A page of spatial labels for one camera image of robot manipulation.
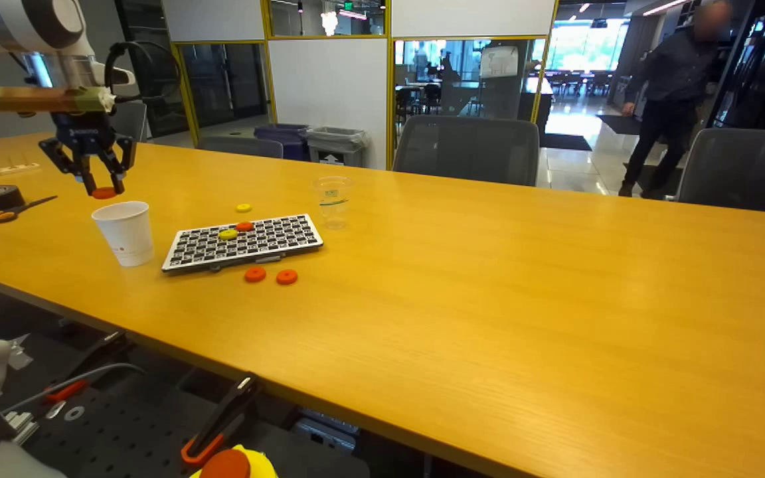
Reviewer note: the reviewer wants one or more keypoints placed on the orange disc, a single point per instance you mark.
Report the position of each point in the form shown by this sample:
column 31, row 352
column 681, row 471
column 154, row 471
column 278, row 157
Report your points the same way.
column 256, row 273
column 104, row 192
column 286, row 277
column 243, row 227

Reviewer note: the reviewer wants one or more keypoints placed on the yellow red emergency stop button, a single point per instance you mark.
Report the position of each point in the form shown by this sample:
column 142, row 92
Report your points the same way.
column 234, row 463

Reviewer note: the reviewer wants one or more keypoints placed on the black clamp with orange grip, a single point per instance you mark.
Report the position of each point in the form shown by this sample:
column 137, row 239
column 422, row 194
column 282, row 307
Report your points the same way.
column 219, row 419

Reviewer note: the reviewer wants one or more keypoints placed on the black white calibration board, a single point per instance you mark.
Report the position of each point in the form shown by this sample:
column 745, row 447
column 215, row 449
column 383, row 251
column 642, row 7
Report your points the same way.
column 239, row 239

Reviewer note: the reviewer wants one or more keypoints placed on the yellow framed glass partition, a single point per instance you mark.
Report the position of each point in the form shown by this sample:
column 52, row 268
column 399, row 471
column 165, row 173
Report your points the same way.
column 331, row 88

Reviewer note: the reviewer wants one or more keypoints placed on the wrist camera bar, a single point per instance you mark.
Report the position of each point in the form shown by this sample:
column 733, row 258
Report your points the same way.
column 37, row 98

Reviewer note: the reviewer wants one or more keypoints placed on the white paper cup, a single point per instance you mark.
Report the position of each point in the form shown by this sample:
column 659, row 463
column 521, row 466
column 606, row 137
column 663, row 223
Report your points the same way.
column 124, row 232

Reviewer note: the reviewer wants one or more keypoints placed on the clear plastic cup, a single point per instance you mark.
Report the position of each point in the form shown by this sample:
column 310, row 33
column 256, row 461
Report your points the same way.
column 333, row 199

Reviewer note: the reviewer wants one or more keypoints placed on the light grey bin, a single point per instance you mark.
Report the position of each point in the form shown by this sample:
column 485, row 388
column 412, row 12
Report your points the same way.
column 339, row 147

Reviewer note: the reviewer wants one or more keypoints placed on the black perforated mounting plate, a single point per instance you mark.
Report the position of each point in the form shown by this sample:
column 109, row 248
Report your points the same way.
column 117, row 434

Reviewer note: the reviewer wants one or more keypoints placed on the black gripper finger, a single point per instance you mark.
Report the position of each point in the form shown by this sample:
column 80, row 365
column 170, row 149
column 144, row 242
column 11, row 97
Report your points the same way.
column 66, row 162
column 117, row 162

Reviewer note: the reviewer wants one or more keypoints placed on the grey office chair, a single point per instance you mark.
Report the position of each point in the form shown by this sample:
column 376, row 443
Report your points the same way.
column 745, row 167
column 134, row 119
column 468, row 149

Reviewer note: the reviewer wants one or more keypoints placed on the blue grey box under table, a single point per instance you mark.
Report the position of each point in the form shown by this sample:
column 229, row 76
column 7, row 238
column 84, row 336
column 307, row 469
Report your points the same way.
column 324, row 434

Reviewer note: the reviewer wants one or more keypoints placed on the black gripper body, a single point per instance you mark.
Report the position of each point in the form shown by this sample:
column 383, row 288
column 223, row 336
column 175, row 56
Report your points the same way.
column 86, row 131

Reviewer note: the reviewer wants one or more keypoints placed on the blue bin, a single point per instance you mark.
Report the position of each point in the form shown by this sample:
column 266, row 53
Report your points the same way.
column 280, row 139

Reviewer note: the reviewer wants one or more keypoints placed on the black lever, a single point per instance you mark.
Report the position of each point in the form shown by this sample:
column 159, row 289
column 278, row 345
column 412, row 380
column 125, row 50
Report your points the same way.
column 93, row 352

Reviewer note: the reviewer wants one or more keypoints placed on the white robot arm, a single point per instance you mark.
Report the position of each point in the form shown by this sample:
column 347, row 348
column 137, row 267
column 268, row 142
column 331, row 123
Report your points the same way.
column 33, row 22

